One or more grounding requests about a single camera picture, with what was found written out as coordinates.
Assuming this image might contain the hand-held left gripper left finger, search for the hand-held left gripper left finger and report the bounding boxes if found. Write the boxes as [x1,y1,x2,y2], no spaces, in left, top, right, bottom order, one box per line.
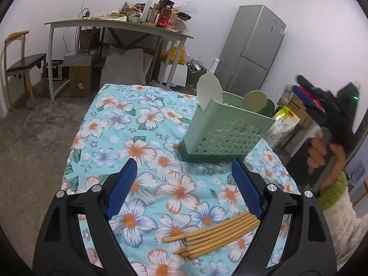
[32,159,138,276]

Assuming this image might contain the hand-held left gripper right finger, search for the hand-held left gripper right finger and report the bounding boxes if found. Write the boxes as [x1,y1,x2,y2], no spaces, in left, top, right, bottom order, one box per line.
[231,158,337,276]

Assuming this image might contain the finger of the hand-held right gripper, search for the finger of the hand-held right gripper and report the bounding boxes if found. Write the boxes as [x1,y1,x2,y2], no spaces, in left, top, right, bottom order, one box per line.
[291,85,318,110]
[296,75,337,104]

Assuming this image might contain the small beige spoon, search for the small beige spoon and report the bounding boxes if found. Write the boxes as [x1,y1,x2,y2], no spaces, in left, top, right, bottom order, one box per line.
[244,90,269,115]

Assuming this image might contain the bundle of wooden chopsticks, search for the bundle of wooden chopsticks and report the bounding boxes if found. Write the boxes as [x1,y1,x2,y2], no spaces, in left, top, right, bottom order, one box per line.
[161,211,262,259]

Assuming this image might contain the green perforated utensil holder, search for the green perforated utensil holder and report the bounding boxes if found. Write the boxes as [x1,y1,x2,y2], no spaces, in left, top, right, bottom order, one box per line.
[179,90,276,163]

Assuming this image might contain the large white rice paddle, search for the large white rice paddle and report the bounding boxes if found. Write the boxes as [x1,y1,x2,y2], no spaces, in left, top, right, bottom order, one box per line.
[196,73,224,112]

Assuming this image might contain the person's right forearm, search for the person's right forearm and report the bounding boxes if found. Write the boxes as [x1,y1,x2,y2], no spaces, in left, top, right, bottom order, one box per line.
[316,171,368,268]

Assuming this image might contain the person's right hand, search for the person's right hand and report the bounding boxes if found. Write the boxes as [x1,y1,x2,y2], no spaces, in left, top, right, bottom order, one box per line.
[307,131,347,191]

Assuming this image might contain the pink fluffy item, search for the pink fluffy item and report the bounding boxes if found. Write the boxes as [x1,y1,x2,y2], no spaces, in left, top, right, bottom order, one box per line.
[299,88,326,107]

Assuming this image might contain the large open cardboard box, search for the large open cardboard box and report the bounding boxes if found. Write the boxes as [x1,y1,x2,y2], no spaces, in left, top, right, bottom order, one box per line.
[277,85,314,129]

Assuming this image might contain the yellow green food bag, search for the yellow green food bag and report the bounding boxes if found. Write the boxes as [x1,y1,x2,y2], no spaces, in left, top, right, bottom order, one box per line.
[264,105,298,150]

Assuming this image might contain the blue floral tablecloth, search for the blue floral tablecloth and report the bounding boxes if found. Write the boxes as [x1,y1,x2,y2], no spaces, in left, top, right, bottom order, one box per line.
[62,83,301,276]

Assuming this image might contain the silver refrigerator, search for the silver refrigerator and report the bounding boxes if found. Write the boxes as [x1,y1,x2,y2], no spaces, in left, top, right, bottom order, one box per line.
[214,5,286,93]

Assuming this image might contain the dark green bag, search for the dark green bag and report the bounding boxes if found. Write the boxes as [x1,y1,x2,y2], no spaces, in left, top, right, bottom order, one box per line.
[185,59,208,87]

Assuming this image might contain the brown cardboard box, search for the brown cardboard box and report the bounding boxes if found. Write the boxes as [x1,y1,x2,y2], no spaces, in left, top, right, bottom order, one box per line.
[69,65,94,97]

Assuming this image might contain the white sacks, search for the white sacks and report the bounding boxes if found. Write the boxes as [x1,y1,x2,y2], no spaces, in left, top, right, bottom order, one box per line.
[101,45,155,86]

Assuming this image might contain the yellow plastic bag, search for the yellow plastic bag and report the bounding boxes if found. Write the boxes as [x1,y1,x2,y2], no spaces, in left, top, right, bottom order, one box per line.
[161,43,186,64]

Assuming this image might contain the small white microwave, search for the small white microwave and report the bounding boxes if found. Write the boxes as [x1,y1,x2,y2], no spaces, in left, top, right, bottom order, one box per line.
[43,60,70,81]

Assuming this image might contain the grey plastic storage box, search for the grey plastic storage box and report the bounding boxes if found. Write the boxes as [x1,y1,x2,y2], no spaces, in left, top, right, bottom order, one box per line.
[64,49,100,67]

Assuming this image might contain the red drink bottle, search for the red drink bottle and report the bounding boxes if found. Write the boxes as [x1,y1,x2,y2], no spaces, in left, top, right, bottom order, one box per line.
[156,5,173,29]

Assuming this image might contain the wooden chair black seat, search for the wooden chair black seat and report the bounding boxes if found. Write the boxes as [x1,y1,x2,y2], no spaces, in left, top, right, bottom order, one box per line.
[4,30,47,111]

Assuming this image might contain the grey side table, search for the grey side table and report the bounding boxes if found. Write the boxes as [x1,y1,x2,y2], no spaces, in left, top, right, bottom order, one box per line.
[44,17,194,101]

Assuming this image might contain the pile of food packages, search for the pile of food packages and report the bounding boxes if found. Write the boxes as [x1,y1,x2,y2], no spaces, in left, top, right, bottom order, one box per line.
[95,0,193,31]

